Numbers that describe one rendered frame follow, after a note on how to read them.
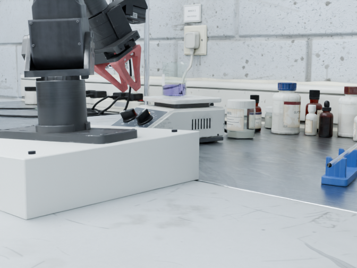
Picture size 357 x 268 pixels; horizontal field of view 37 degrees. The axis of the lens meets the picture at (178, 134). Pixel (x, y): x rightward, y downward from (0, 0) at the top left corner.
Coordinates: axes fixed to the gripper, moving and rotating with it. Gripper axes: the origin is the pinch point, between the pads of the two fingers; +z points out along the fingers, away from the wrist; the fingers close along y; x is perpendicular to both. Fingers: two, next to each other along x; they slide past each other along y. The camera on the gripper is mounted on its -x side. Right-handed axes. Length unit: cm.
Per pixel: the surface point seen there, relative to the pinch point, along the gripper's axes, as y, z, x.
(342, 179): -42.1, 11.9, 9.3
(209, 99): -6.7, 10.0, -11.1
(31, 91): 99, 17, -38
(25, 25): 119, -1, -62
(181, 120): -5.4, 9.8, -3.3
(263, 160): -24.1, 15.2, 1.3
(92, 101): 67, 22, -38
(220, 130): -7.1, 16.5, -10.0
